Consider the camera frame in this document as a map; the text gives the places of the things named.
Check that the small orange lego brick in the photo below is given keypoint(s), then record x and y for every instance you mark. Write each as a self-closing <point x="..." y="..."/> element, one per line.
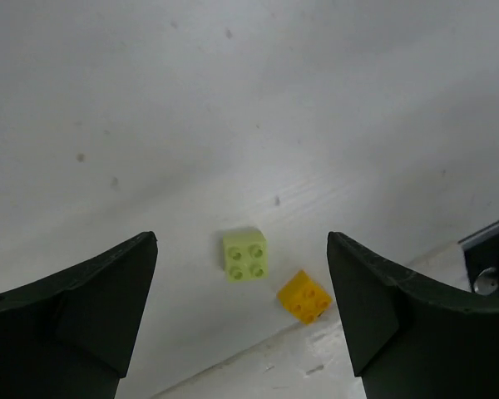
<point x="304" y="298"/>

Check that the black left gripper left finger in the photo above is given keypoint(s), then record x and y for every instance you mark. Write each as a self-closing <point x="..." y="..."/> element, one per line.
<point x="72" y="333"/>

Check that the pale yellow-green square lego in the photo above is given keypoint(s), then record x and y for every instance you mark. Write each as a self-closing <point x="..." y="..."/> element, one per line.
<point x="245" y="253"/>

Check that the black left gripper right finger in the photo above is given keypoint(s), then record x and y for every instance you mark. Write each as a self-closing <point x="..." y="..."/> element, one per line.
<point x="408" y="335"/>

